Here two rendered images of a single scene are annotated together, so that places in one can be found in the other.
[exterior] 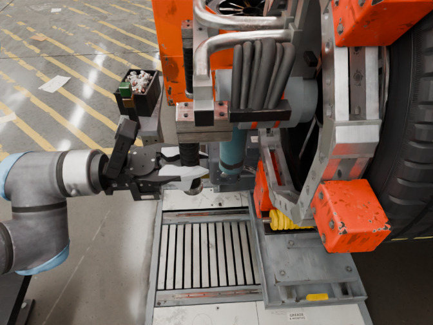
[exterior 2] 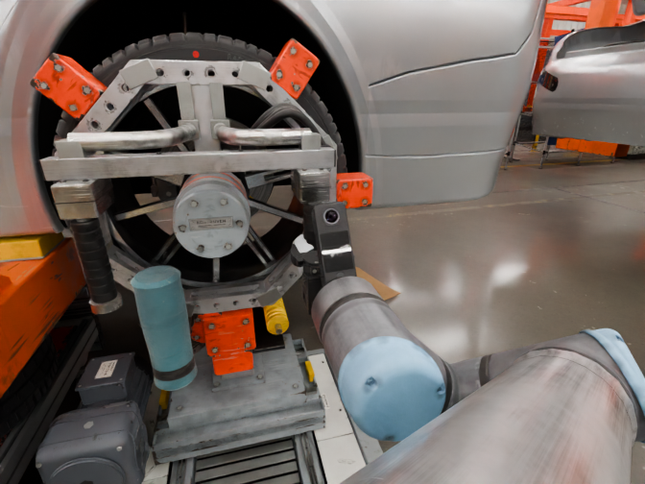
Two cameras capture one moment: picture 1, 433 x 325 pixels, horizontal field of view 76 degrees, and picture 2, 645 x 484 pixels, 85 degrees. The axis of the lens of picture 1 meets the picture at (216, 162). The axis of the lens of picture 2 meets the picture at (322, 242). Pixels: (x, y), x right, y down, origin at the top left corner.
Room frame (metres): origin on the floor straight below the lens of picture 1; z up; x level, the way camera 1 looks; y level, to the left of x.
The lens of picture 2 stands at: (0.45, 0.61, 1.06)
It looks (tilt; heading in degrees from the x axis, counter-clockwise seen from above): 22 degrees down; 259
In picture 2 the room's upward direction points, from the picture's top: straight up
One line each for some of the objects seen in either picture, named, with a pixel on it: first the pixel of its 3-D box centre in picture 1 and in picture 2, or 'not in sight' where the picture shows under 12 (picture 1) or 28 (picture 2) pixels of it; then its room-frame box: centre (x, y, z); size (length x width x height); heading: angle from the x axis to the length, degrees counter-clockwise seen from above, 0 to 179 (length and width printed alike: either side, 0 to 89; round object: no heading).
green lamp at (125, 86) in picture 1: (125, 89); not in sight; (0.89, 0.33, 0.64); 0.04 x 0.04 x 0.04; 3
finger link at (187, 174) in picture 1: (184, 180); not in sight; (0.33, 0.06, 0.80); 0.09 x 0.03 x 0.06; 86
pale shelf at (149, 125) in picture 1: (143, 103); not in sight; (1.09, 0.35, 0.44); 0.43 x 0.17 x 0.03; 3
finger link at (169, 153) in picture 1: (185, 160); (300, 257); (0.38, 0.06, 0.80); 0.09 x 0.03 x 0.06; 101
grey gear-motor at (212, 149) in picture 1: (252, 167); (120, 423); (0.85, -0.16, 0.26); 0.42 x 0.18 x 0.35; 93
